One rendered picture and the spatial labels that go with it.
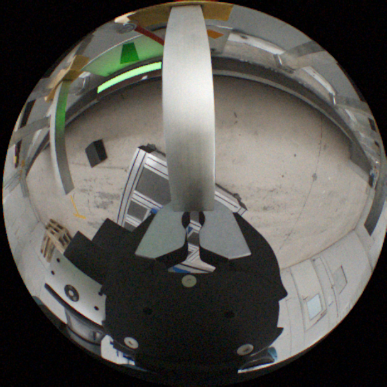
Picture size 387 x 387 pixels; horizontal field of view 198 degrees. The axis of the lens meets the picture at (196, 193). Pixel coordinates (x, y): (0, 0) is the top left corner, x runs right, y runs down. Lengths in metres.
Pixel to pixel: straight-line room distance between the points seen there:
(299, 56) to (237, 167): 0.94
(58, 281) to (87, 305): 0.07
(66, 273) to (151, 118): 0.98
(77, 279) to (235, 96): 1.13
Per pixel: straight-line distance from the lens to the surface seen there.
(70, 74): 0.31
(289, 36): 0.54
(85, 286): 0.26
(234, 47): 0.33
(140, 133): 1.03
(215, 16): 0.21
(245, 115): 1.01
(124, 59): 0.30
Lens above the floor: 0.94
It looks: 61 degrees down
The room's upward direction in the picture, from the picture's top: 178 degrees counter-clockwise
